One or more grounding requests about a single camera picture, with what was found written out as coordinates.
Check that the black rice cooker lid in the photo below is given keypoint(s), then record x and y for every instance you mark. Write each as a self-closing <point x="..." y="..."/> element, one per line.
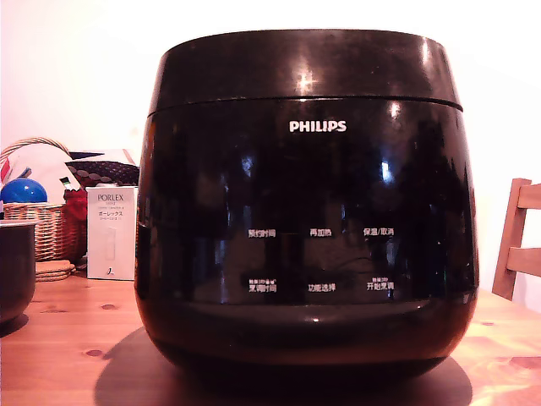
<point x="253" y="67"/>

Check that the black Philips rice cooker body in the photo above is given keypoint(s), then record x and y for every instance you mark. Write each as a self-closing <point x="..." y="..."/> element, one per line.
<point x="304" y="190"/>

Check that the white Porlex box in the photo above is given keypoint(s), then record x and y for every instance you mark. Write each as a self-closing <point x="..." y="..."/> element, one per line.
<point x="112" y="245"/>

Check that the dark dotted pattern cloth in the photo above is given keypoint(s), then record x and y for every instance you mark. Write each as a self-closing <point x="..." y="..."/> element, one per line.
<point x="105" y="171"/>

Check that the red fabric item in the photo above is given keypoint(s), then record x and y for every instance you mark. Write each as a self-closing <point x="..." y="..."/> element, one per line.
<point x="76" y="205"/>

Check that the stack of cork coasters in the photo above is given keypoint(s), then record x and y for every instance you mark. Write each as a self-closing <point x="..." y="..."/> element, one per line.
<point x="53" y="270"/>

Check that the white cloth with stripes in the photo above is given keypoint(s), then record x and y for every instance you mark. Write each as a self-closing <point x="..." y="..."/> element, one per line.
<point x="42" y="167"/>

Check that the wooden ladder-back chair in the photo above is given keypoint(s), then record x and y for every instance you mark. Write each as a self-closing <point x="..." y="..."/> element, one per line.
<point x="509" y="237"/>

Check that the blue ball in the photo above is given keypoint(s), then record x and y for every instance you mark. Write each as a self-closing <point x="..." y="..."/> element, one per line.
<point x="23" y="192"/>

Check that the black inner cooking pot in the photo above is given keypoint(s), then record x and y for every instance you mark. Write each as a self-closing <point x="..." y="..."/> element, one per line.
<point x="14" y="270"/>

